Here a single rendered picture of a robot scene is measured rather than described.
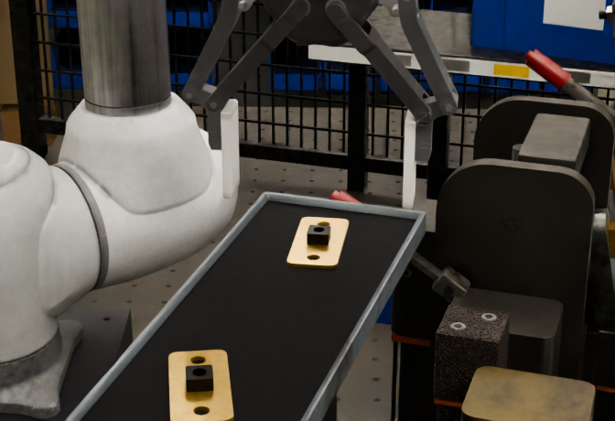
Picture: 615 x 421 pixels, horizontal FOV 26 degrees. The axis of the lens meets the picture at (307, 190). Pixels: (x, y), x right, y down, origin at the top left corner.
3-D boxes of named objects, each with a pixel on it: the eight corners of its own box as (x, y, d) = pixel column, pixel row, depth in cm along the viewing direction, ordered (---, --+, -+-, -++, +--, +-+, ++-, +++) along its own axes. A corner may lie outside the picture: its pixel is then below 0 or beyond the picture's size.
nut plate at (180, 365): (233, 424, 80) (233, 406, 80) (170, 427, 80) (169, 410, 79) (226, 352, 88) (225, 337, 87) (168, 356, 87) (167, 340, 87)
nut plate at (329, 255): (336, 269, 99) (336, 254, 98) (285, 266, 99) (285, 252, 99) (349, 222, 106) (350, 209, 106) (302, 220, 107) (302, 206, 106)
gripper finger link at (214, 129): (221, 87, 98) (182, 85, 98) (223, 150, 100) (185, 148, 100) (226, 80, 99) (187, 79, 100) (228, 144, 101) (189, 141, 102)
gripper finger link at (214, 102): (312, 12, 94) (297, -2, 93) (212, 119, 98) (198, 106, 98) (319, -3, 97) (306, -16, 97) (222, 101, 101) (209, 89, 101)
